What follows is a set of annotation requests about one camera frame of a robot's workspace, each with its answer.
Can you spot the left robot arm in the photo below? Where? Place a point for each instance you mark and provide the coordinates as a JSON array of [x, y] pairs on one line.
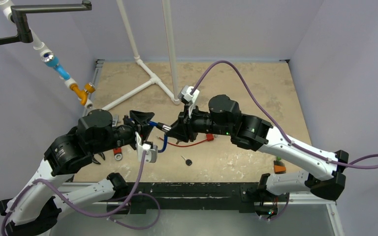
[[40, 205]]

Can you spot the aluminium rail frame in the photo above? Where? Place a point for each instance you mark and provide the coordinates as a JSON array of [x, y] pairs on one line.
[[219, 160]]

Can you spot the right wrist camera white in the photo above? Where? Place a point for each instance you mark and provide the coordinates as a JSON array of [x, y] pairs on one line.
[[188, 95]]

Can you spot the orange brush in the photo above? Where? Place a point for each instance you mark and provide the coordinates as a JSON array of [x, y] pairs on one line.
[[279, 167]]

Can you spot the blue pipe valve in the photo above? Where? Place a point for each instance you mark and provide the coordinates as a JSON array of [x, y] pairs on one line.
[[52, 61]]

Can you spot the red handled wrench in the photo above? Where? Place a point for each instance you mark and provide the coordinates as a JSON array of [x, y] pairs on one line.
[[117, 151]]

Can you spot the black head key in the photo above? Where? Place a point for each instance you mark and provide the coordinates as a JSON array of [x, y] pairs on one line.
[[188, 162]]

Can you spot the blue cable lock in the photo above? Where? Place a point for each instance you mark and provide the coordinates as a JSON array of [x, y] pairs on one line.
[[164, 128]]

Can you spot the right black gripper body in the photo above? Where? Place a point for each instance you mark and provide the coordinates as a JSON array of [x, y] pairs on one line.
[[186, 122]]

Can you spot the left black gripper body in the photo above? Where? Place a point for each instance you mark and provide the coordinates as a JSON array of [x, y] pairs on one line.
[[141, 130]]

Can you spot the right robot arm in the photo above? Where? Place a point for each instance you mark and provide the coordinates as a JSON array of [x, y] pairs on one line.
[[320, 174]]

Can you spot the orange pipe valve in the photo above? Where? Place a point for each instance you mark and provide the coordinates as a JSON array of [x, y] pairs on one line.
[[83, 94]]

